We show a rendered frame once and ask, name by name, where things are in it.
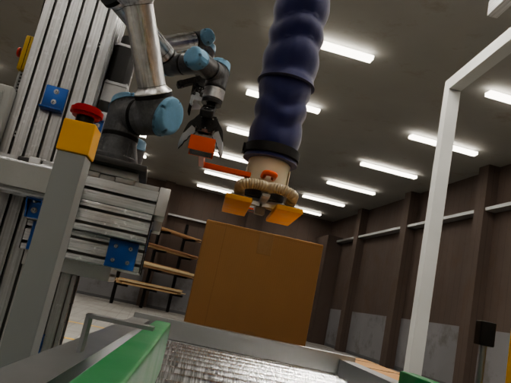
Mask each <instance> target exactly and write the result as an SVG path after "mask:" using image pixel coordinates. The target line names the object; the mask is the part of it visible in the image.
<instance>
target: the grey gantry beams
mask: <svg viewBox="0 0 511 383"><path fill-rule="evenodd" d="M510 53H511V27H510V28H509V29H508V30H506V31H505V32H504V33H503V34H502V35H500V36H499V37H498V38H497V39H495V40H494V41H493V42H492V43H491V44H490V45H489V46H488V47H486V48H485V49H484V50H483V51H481V52H480V53H479V54H478V55H476V56H475V57H474V58H473V59H472V60H471V61H470V62H469V63H467V64H466V65H465V66H464V67H462V68H461V69H460V70H459V71H457V72H456V73H455V74H454V75H453V76H452V77H451V78H450V79H448V80H447V81H446V83H445V88H444V93H445V92H446V91H447V90H448V89H452V90H458V91H462V90H463V89H465V88H466V87H467V86H468V85H469V84H471V83H472V82H473V81H475V80H476V79H478V78H479V77H480V76H481V75H483V74H484V73H485V72H487V71H488V70H490V69H491V68H492V67H494V66H495V65H496V64H497V63H498V62H500V61H501V60H503V59H504V58H506V57H507V56H508V55H509V54H510Z"/></svg>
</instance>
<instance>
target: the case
mask: <svg viewBox="0 0 511 383"><path fill-rule="evenodd" d="M322 250H323V245H320V244H317V243H313V242H307V241H303V240H299V239H293V238H290V237H286V236H279V235H276V234H272V233H266V232H262V231H258V230H255V229H249V228H245V227H241V226H235V225H231V224H228V223H222V222H217V221H214V220H207V222H206V225H205V231H204V235H203V238H202V244H201V248H200V251H199V255H198V261H197V265H196V268H195V274H194V278H193V281H192V288H191V291H190V295H189V301H188V305H187V308H186V314H185V318H184V321H186V322H190V323H194V324H200V325H204V326H209V327H213V328H219V329H223V330H227V331H234V332H238V333H241V334H248V335H252V336H257V337H263V338H267V339H271V340H278V341H281V342H285V343H292V344H296V345H301V346H306V338H307V333H308V329H309V321H310V316H311V312H312V307H313V300H314V296H315V291H316V283H317V279H318V274H319V266H320V262H321V257H322Z"/></svg>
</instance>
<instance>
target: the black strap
mask: <svg viewBox="0 0 511 383"><path fill-rule="evenodd" d="M248 150H266V151H271V152H275V153H278V154H283V155H285V156H287V157H290V158H291V159H292V160H295V161H296V162H297V165H298V163H299V158H300V154H299V152H298V151H297V150H295V149H294V148H292V147H290V146H287V145H286V144H281V143H278V142H274V141H266V140H251V141H247V142H244V143H243V149H242V152H241V153H242V154H244V153H245V152H247V151H248Z"/></svg>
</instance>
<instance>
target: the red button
mask: <svg viewBox="0 0 511 383"><path fill-rule="evenodd" d="M70 112H71V113H72V115H73V116H74V117H76V118H75V120H78V121H81V122H87V123H91V124H94V123H95V122H99V121H102V120H103V113H102V112H101V110H100V109H98V108H97V107H95V106H92V105H88V104H86V103H76V104H73V105H71V108H70Z"/></svg>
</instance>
